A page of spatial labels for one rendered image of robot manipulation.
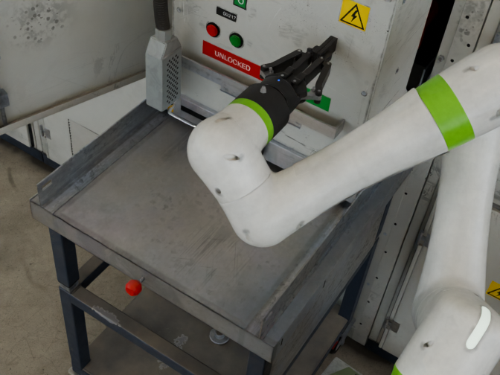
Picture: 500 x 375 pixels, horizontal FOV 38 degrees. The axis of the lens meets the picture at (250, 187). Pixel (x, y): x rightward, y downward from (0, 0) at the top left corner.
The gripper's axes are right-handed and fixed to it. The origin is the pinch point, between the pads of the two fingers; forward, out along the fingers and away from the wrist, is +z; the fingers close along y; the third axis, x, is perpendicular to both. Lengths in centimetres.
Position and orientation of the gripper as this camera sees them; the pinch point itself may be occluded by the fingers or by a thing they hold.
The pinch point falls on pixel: (324, 50)
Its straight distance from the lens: 141.2
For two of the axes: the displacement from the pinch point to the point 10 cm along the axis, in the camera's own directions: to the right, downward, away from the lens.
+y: 8.4, 4.4, -3.3
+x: 0.9, -7.0, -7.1
